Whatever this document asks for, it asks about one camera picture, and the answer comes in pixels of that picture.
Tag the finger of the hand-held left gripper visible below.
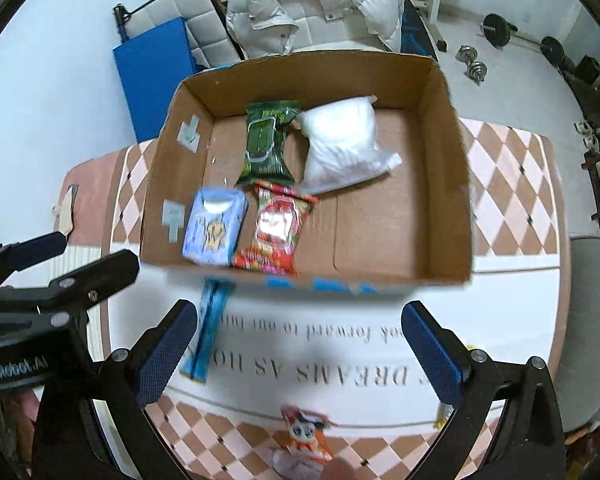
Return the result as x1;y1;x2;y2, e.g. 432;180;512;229
0;231;69;291
10;249;141;321

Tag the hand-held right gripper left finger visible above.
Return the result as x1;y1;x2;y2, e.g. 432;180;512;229
32;299;199;480

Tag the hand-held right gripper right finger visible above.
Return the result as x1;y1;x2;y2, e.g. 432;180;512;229
401;301;567;480

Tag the blue striped packet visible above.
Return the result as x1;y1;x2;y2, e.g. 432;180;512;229
179;280;236;385

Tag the orange cartoon snack packet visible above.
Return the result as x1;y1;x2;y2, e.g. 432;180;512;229
279;405;337;465

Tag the cardboard box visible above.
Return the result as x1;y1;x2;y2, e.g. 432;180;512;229
139;50;476;297

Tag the light blue tissue pack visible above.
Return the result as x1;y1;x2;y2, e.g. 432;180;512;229
181;187;249;267

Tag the red snack packet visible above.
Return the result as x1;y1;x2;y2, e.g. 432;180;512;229
231;182;319;276

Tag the grey chair seat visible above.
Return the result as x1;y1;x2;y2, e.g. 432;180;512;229
545;234;600;428

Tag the blue foam pad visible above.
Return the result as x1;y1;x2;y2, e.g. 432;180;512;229
111;16;206;144

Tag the green wet wipes pack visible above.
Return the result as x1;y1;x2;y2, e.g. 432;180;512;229
235;100;302;189

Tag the white plastic bag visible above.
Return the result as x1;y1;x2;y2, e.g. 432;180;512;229
293;95;404;196

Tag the white tufted chair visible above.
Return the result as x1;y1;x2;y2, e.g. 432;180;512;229
122;0;246;68

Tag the chrome dumbbell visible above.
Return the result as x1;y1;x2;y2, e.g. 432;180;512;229
456;45;489;86

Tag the black weight bench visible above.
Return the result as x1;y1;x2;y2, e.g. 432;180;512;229
555;55;600;141

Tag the black barbell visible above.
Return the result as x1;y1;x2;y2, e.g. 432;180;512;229
481;13;567;68

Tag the white puffer jacket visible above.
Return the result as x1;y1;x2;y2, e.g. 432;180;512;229
226;0;407;59

